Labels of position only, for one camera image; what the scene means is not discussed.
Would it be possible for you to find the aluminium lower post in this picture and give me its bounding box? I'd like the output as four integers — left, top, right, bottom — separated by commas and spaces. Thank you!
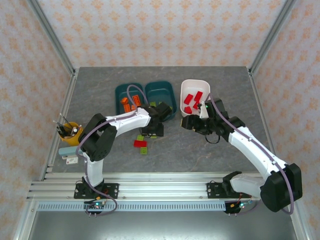
286, 199, 310, 240
13, 199, 38, 240

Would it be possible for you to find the black controller board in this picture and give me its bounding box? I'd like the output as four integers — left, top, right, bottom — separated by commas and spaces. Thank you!
224, 199, 253, 216
83, 201, 107, 217

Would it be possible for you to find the aluminium side rail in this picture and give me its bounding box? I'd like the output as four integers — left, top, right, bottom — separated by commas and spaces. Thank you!
38, 68, 80, 182
247, 67, 286, 181

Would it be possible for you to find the wide aluminium base rail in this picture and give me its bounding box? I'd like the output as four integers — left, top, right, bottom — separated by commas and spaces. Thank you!
26, 172, 300, 202

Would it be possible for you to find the grey slotted cable duct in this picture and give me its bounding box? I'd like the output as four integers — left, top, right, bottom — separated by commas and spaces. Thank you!
36, 201, 227, 213

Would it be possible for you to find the aluminium corner post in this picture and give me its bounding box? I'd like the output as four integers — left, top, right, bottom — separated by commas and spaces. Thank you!
248, 0, 299, 76
26, 0, 77, 76

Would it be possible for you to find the teal plastic container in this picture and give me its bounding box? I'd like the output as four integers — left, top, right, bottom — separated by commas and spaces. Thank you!
114, 83, 146, 121
144, 79, 178, 123

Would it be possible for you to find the white plastic container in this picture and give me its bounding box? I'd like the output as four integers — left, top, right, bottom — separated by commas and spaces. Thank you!
179, 78, 211, 118

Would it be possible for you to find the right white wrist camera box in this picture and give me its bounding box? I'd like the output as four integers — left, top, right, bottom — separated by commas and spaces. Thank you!
198, 100, 213, 120

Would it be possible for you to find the yellow pen cup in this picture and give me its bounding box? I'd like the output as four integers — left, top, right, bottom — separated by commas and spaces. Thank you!
59, 121, 84, 147

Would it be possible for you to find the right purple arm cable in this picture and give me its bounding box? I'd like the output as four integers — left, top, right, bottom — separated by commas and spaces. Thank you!
206, 92, 295, 216

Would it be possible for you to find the black pen white tip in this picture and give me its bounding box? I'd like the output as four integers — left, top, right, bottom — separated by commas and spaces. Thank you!
52, 120, 66, 136
59, 113, 72, 133

